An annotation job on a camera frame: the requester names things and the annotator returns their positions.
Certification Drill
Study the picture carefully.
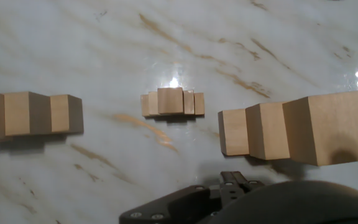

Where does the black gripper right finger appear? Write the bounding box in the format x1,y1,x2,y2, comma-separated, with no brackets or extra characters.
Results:
242,181,267,194

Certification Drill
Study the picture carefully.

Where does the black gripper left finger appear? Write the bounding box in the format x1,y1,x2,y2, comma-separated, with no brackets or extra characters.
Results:
119,170,247,224

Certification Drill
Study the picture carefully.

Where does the large wooden cube block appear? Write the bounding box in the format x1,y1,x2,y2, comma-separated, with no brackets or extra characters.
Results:
218,108,250,156
245,101,291,161
282,89,358,167

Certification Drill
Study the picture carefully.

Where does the marble pattern table mat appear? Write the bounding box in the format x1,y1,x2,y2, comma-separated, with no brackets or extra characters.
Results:
0,0,358,224

